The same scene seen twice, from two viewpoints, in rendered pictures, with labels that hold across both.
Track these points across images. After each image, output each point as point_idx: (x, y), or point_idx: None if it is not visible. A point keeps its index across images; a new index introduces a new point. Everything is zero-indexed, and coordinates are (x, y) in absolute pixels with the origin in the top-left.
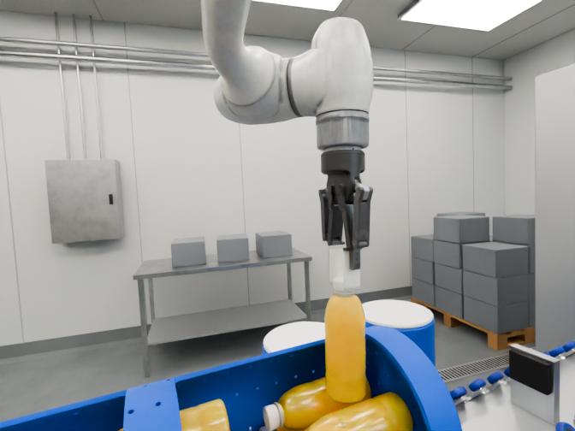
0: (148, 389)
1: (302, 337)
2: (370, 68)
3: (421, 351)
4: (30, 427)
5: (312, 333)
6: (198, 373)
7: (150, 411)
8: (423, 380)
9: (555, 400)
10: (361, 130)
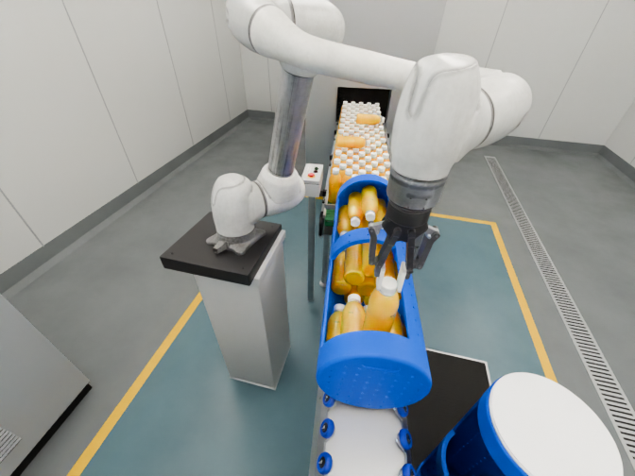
0: (380, 233)
1: (555, 424)
2: (399, 129)
3: (351, 353)
4: None
5: (570, 447)
6: (396, 255)
7: (365, 232)
8: (336, 344)
9: None
10: (388, 184)
